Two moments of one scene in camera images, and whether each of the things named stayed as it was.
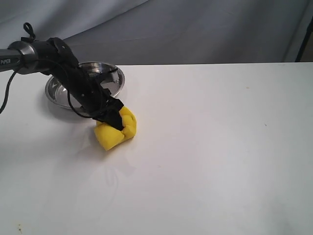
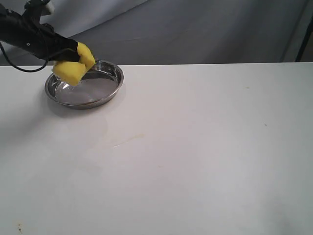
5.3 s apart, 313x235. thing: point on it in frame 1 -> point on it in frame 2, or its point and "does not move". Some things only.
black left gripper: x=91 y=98 -> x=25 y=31
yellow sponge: x=109 y=136 -> x=71 y=72
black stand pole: x=305 y=41 does not move
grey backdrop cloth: x=163 y=32 does not move
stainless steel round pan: x=108 y=76 does not move
